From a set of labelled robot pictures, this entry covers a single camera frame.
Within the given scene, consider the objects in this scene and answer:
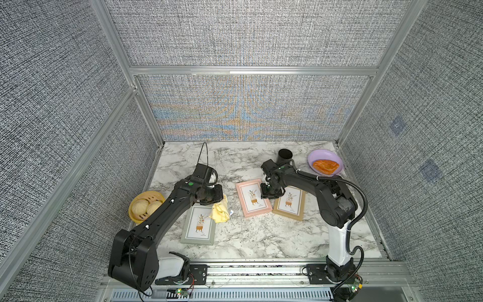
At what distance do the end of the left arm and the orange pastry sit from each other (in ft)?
→ 2.01

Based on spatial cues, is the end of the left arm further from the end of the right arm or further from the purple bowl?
the purple bowl

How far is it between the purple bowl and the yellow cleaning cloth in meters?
0.59

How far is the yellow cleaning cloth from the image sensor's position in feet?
2.45

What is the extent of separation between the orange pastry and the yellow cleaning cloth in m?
0.60

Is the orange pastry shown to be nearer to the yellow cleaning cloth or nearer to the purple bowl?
the purple bowl

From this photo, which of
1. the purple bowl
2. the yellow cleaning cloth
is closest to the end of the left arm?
the yellow cleaning cloth

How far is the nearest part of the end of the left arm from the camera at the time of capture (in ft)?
1.96

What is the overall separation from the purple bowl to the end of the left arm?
61 centimetres

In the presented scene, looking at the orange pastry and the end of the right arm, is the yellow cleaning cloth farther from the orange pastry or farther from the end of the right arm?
the orange pastry

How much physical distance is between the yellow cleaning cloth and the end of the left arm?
0.03 meters

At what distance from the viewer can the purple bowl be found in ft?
3.46

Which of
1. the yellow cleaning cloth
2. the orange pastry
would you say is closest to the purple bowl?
the orange pastry

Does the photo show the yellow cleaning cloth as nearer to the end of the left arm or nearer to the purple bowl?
the end of the left arm

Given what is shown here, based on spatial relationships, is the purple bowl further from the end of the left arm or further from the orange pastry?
the end of the left arm
